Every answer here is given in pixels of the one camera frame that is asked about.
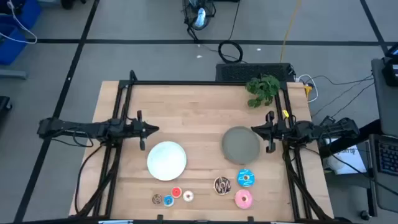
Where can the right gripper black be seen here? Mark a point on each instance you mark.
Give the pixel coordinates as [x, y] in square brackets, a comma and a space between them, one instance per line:
[276, 130]

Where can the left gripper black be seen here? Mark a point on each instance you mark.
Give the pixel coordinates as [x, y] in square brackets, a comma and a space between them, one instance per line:
[136, 128]

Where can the large blue frosted donut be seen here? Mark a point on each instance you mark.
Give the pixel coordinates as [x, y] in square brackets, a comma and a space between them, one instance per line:
[241, 179]

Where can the small red donut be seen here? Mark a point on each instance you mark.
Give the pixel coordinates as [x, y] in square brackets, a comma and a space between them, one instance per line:
[173, 192]

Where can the large chocolate drizzled donut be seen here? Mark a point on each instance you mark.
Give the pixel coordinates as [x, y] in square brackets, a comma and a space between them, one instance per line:
[222, 185]

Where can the small chocolate donut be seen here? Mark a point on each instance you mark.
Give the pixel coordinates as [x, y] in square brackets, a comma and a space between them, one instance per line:
[154, 199]

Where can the large pink frosted donut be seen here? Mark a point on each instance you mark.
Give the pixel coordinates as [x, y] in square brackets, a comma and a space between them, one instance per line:
[239, 200]

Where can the small blue donut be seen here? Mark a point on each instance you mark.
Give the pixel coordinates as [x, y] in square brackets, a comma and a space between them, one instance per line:
[165, 201]

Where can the small white sprinkled donut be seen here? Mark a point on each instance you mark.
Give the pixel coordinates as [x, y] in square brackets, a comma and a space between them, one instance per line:
[185, 196]

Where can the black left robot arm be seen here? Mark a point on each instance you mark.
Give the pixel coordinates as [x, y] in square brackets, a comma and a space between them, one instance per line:
[77, 127]

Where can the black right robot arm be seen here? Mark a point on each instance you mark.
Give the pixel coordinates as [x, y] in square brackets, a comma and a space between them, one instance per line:
[335, 127]

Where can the grey round plate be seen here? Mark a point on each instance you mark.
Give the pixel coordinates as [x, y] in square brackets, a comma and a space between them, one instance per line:
[241, 145]

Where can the yellow tag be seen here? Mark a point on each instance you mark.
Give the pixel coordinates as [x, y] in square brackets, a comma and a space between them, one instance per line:
[285, 114]

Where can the white round plate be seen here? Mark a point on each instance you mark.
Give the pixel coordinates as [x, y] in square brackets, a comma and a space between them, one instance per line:
[166, 161]

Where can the green leafy plant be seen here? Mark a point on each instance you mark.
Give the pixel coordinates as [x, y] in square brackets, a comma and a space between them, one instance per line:
[264, 88]

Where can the black perforated computer case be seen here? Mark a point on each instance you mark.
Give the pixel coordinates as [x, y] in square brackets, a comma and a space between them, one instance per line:
[248, 72]

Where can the yellow plug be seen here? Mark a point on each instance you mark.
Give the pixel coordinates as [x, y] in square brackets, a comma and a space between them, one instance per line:
[308, 90]

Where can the white paper sheet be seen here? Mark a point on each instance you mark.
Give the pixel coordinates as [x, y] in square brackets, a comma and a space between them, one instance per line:
[348, 158]

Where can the black diagonal bar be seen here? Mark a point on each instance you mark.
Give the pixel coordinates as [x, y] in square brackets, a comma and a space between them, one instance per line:
[357, 137]

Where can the grey cart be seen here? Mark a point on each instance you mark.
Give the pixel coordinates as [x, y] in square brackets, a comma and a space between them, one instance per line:
[385, 102]

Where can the black keyboard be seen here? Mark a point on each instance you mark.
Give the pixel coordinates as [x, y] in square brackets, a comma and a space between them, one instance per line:
[387, 157]

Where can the black device with screen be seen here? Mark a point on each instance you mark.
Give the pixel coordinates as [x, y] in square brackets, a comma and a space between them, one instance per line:
[391, 71]

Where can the grey floor base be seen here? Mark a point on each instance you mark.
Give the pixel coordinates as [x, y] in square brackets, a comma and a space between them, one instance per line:
[12, 74]

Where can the blue plastic bin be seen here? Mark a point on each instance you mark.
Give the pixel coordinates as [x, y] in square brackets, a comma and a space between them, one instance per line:
[11, 46]
[31, 12]

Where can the black metal rig frame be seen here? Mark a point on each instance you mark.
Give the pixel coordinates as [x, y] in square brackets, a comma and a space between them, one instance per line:
[186, 83]

